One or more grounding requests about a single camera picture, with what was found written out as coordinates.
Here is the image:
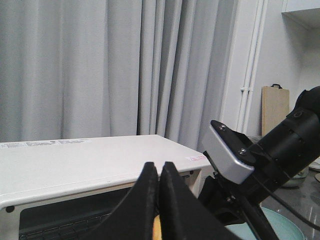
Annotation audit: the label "white toaster oven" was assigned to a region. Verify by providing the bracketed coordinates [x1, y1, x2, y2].
[0, 135, 213, 240]

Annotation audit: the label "croissant bread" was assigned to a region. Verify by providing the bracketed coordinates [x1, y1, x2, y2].
[152, 214, 162, 240]

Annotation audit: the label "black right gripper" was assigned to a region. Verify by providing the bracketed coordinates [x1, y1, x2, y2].
[159, 161, 278, 240]

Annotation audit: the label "wooden cutting board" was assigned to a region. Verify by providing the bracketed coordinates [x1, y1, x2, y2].
[261, 84, 290, 136]

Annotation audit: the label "wire oven rack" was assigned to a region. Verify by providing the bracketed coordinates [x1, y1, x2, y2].
[18, 213, 110, 240]

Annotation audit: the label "black camera cable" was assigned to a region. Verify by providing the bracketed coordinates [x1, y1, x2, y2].
[249, 172, 320, 230]

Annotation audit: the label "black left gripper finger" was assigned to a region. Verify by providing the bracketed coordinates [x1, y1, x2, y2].
[82, 162, 158, 240]

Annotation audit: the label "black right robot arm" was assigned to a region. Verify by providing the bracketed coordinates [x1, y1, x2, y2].
[159, 87, 320, 240]

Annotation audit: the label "grey curtain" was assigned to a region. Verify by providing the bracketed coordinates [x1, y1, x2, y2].
[0, 0, 238, 151]

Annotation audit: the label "white wall pipes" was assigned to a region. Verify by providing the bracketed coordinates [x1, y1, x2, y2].
[236, 0, 268, 134]

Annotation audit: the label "white wall cabinet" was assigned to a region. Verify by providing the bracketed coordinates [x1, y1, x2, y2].
[281, 0, 320, 30]

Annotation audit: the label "light green plate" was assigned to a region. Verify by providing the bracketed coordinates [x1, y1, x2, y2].
[226, 207, 305, 240]

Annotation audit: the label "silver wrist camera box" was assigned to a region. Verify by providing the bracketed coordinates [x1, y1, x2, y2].
[202, 120, 256, 185]

